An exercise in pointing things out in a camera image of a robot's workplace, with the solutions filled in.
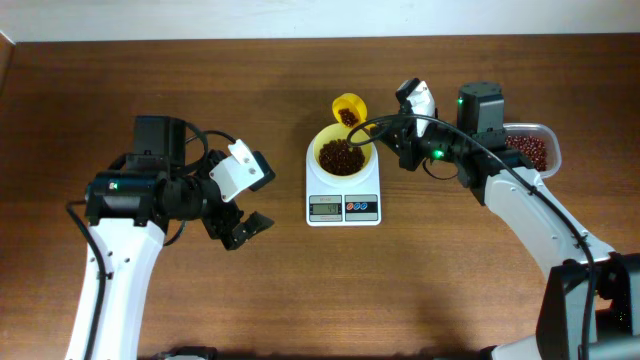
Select yellow plastic measuring scoop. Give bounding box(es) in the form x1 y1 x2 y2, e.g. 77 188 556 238
331 93 368 130

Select red beans in scoop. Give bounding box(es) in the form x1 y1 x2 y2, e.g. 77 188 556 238
338 108 359 128

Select red beans in container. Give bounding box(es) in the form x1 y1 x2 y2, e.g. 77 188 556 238
506 136 547 172

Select yellow plastic bowl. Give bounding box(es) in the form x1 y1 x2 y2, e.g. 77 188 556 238
310 123 373 179

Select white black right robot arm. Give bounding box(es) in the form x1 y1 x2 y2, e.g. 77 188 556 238
372 78 639 359

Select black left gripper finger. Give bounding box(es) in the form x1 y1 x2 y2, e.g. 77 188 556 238
220 227 250 250
240 212 275 238

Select white digital kitchen scale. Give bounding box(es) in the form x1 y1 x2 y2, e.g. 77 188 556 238
306 137 382 227

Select clear plastic container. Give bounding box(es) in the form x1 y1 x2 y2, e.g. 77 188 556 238
504 123 562 178

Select red beans in bowl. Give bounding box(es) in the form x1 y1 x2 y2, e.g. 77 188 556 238
318 139 365 176

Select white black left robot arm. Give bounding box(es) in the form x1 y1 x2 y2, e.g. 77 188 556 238
66 115 275 359

